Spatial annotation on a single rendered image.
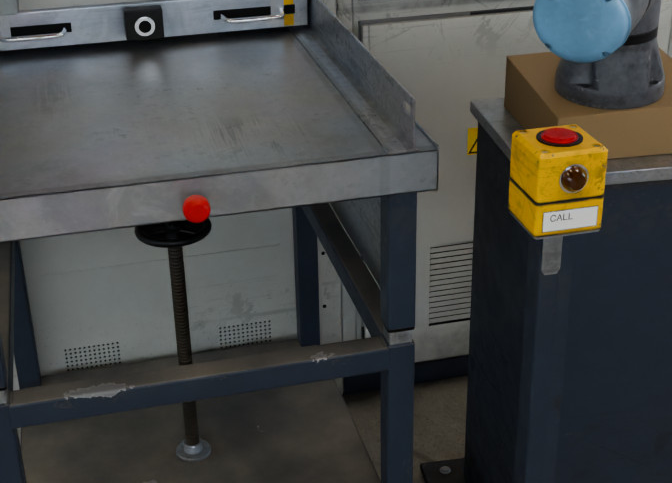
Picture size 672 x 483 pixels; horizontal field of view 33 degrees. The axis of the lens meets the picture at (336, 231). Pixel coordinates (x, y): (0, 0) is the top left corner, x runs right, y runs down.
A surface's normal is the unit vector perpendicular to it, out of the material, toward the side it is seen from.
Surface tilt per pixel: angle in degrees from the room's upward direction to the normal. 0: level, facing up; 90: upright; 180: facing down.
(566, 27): 102
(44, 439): 0
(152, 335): 90
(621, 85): 77
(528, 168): 90
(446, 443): 0
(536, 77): 4
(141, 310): 90
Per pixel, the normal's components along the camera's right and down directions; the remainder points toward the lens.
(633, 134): 0.16, 0.43
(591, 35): -0.45, 0.57
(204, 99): -0.02, -0.90
